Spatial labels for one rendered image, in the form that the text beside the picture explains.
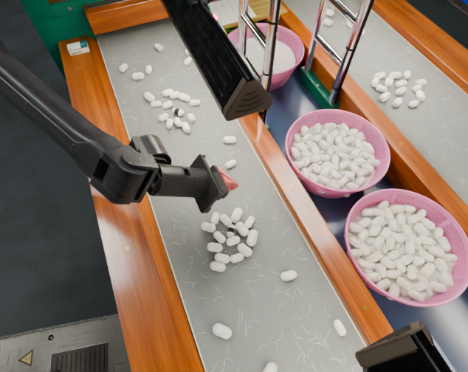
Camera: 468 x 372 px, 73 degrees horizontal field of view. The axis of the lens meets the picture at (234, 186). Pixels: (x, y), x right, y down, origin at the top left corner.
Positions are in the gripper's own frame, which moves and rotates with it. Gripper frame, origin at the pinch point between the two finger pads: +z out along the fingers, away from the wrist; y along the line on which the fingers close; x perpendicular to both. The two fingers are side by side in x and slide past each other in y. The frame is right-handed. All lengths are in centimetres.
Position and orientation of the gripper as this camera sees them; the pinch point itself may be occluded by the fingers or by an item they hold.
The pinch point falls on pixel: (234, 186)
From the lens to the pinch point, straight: 67.7
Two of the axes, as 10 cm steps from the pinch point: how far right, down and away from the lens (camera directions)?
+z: 7.1, 0.6, 7.0
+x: -5.7, 6.2, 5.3
